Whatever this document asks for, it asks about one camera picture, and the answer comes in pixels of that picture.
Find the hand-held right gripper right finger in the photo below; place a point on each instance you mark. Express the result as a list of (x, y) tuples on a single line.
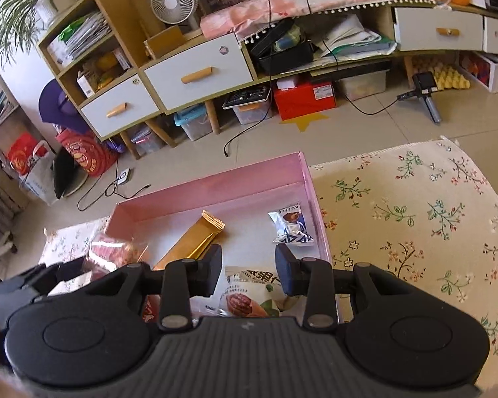
[(286, 271)]

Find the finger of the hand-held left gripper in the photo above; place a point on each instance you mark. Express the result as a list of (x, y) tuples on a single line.
[(72, 272)]

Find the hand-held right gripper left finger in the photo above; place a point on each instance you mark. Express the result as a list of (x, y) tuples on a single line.
[(213, 269)]

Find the gold snack bar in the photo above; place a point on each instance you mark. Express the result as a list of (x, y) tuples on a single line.
[(191, 238)]

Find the white pecan snack packet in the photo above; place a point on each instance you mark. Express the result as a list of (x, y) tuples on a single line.
[(249, 294)]

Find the pink translucent snack packet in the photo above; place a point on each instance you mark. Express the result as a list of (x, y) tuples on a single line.
[(112, 249)]

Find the silver blue snack packet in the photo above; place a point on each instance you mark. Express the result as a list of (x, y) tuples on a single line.
[(290, 226)]

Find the red snack packet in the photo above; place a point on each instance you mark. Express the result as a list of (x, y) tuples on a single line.
[(150, 311)]

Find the pink cardboard box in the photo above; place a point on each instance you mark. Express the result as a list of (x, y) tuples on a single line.
[(249, 199)]

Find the white charger puck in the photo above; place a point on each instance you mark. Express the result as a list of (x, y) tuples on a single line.
[(124, 176)]

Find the white red shopping bag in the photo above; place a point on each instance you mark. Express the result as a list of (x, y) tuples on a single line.
[(31, 170)]

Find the red printed bag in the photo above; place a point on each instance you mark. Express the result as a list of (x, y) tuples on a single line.
[(85, 153)]

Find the floral tablecloth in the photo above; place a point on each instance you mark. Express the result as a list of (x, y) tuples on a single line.
[(419, 236)]

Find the clear bin purple contents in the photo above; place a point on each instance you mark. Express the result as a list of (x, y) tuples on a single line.
[(147, 141)]

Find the blue lid storage bin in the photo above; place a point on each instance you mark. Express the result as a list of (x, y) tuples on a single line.
[(193, 124)]

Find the wooden bookshelf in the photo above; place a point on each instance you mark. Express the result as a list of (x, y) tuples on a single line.
[(0, 132)]

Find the purple hat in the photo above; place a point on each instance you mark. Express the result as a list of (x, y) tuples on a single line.
[(60, 105)]

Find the red shoebox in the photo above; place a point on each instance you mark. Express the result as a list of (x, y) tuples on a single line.
[(303, 99)]

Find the black flat device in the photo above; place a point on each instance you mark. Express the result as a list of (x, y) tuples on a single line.
[(247, 97)]

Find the small white box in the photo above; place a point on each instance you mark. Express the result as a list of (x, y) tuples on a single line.
[(86, 83)]

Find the clear storage bin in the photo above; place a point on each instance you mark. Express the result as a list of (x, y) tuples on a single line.
[(363, 85)]

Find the yellow bag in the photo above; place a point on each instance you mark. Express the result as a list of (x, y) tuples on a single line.
[(106, 68)]

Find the black basket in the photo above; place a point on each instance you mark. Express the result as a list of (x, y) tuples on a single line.
[(282, 56)]

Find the small printed carton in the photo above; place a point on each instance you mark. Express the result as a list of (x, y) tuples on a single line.
[(121, 59)]

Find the yellow cardboard box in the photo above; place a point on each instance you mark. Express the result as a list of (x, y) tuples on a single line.
[(166, 41)]

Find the stack of papers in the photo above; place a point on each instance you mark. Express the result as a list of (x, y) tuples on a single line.
[(81, 37)]

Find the wooden shelf cabinet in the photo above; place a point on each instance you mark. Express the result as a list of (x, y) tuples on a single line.
[(137, 41)]

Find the pile of folded papers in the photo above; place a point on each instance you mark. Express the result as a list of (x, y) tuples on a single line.
[(352, 35)]

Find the yellow egg foam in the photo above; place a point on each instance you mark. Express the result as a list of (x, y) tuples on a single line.
[(440, 75)]

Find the white desk fan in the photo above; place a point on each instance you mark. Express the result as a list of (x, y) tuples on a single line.
[(174, 4)]

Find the pink fringed cloth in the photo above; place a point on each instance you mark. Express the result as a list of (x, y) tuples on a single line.
[(315, 2)]

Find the green potted plant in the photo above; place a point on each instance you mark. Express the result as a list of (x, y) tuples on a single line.
[(20, 4)]

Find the white box red print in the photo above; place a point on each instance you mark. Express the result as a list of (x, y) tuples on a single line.
[(489, 72)]

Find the black camera on tripod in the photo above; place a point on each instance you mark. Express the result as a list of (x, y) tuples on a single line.
[(423, 85)]

